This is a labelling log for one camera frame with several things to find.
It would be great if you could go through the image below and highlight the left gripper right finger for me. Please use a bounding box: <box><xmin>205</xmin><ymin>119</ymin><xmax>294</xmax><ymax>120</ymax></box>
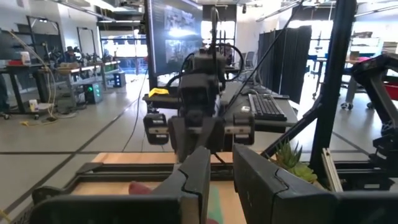
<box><xmin>232</xmin><ymin>143</ymin><xmax>398</xmax><ymax>224</ymax></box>

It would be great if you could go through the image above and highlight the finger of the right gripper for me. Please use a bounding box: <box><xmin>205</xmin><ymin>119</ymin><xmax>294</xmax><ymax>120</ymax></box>
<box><xmin>198</xmin><ymin>116</ymin><xmax>226</xmax><ymax>155</ymax></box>
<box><xmin>169</xmin><ymin>116</ymin><xmax>197</xmax><ymax>164</ymax></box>

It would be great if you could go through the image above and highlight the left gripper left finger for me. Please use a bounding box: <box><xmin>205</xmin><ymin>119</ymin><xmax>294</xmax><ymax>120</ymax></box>
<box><xmin>29</xmin><ymin>146</ymin><xmax>212</xmax><ymax>224</ymax></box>

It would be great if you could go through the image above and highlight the maroon baseball cap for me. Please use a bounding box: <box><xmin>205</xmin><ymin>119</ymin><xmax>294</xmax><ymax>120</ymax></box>
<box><xmin>128</xmin><ymin>181</ymin><xmax>218</xmax><ymax>224</ymax></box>

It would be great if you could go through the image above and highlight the teal translucent plastic bin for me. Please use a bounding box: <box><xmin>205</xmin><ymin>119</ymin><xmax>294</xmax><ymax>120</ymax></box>
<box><xmin>206</xmin><ymin>185</ymin><xmax>225</xmax><ymax>224</ymax></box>

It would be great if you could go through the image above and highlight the yellow item on desk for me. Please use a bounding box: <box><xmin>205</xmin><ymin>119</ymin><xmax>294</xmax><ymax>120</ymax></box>
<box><xmin>148</xmin><ymin>87</ymin><xmax>170</xmax><ymax>98</ymax></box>

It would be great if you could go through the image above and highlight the succulent plant in black pot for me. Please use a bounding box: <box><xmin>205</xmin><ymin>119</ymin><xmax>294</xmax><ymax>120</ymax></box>
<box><xmin>272</xmin><ymin>139</ymin><xmax>318</xmax><ymax>185</ymax></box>

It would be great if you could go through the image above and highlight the light wooden mounting board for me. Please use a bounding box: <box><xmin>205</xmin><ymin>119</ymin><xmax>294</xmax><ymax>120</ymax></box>
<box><xmin>91</xmin><ymin>151</ymin><xmax>272</xmax><ymax>165</ymax></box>

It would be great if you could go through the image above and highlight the black computer keyboard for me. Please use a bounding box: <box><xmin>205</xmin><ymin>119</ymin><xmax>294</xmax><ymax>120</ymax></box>
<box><xmin>248</xmin><ymin>93</ymin><xmax>288</xmax><ymax>122</ymax></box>

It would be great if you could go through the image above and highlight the large display screen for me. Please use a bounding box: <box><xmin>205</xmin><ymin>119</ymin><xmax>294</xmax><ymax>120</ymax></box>
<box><xmin>145</xmin><ymin>0</ymin><xmax>203</xmax><ymax>78</ymax></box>

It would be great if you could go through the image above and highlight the computer tower with blue lights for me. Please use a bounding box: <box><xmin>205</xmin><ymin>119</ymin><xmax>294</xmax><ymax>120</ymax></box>
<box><xmin>112</xmin><ymin>71</ymin><xmax>127</xmax><ymax>89</ymax></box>

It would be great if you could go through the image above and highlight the black curtain partition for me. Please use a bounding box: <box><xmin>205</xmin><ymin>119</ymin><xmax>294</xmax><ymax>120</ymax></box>
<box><xmin>257</xmin><ymin>25</ymin><xmax>313</xmax><ymax>105</ymax></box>

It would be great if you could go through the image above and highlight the computer tower with green lights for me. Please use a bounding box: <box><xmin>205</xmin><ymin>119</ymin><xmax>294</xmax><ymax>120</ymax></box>
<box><xmin>83</xmin><ymin>81</ymin><xmax>104</xmax><ymax>105</ymax></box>

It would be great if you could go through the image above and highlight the long laboratory workbench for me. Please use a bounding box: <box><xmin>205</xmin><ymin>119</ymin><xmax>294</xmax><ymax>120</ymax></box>
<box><xmin>0</xmin><ymin>60</ymin><xmax>123</xmax><ymax>121</ymax></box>

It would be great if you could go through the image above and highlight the red plastic storage bin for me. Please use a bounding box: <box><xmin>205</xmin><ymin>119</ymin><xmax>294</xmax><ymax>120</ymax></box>
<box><xmin>384</xmin><ymin>82</ymin><xmax>398</xmax><ymax>101</ymax></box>

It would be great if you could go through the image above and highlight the white plastic jar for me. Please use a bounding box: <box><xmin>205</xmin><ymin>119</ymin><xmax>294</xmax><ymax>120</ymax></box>
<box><xmin>19</xmin><ymin>51</ymin><xmax>32</xmax><ymax>66</ymax></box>

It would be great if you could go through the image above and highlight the person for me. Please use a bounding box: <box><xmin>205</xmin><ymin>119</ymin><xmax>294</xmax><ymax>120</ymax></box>
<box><xmin>0</xmin><ymin>73</ymin><xmax>11</xmax><ymax>121</ymax></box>

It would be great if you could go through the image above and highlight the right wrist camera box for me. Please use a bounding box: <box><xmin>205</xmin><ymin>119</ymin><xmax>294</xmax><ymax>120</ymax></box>
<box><xmin>192</xmin><ymin>50</ymin><xmax>227</xmax><ymax>78</ymax></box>

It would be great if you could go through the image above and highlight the black floor cable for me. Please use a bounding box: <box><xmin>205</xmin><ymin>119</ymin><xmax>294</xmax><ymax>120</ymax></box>
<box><xmin>122</xmin><ymin>67</ymin><xmax>149</xmax><ymax>153</ymax></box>

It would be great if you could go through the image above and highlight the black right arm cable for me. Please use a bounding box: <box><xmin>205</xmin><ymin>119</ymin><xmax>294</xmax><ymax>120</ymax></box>
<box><xmin>165</xmin><ymin>6</ymin><xmax>246</xmax><ymax>90</ymax></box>

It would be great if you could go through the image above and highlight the black diagonal frame brace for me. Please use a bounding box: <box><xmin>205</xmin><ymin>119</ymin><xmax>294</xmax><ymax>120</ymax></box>
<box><xmin>260</xmin><ymin>104</ymin><xmax>323</xmax><ymax>159</ymax></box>

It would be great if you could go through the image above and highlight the silver aluminium bracket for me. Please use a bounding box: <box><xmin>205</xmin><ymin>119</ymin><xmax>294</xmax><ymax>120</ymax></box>
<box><xmin>321</xmin><ymin>147</ymin><xmax>343</xmax><ymax>193</ymax></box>

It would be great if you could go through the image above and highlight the black frame upright post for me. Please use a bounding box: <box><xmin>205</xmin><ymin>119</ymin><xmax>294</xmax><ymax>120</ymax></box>
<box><xmin>308</xmin><ymin>0</ymin><xmax>358</xmax><ymax>175</ymax></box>

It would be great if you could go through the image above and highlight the pale yellow hose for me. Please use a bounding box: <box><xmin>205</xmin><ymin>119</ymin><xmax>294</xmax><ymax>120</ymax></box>
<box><xmin>7</xmin><ymin>30</ymin><xmax>57</xmax><ymax>123</ymax></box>

